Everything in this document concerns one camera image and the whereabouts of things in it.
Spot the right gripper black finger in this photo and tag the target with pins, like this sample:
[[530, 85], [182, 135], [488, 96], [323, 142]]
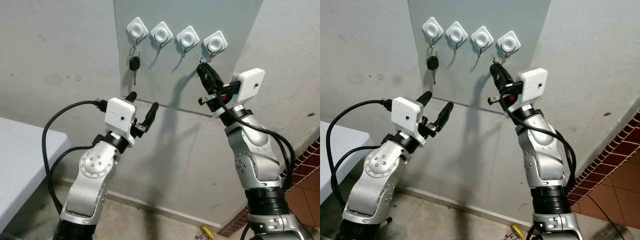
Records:
[[215, 80], [507, 80], [498, 80], [205, 80]]

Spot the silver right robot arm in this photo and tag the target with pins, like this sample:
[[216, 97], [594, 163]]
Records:
[[257, 165], [542, 160]]

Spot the black car key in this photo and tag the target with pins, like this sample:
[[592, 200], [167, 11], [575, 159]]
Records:
[[134, 63], [432, 63]]

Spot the white plastic folding table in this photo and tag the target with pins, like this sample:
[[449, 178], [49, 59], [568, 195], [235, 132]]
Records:
[[25, 155], [332, 155]]

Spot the small yellow object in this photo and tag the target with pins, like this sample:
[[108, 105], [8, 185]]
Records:
[[517, 232], [207, 232]]

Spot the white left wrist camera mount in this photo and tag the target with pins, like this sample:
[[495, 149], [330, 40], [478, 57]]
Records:
[[120, 115], [406, 114]]

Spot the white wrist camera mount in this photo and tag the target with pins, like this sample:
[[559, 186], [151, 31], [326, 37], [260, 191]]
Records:
[[406, 114], [120, 115], [532, 86], [250, 85]]

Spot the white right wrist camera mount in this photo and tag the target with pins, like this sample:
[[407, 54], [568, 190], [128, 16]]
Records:
[[532, 86], [250, 85]]

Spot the white square wall hook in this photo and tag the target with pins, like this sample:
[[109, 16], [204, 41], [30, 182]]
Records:
[[161, 32], [482, 36], [187, 37], [432, 27], [508, 42], [137, 28], [215, 42], [456, 32]]

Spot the grey wall board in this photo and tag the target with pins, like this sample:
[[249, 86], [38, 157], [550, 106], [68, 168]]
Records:
[[165, 75], [460, 75]]

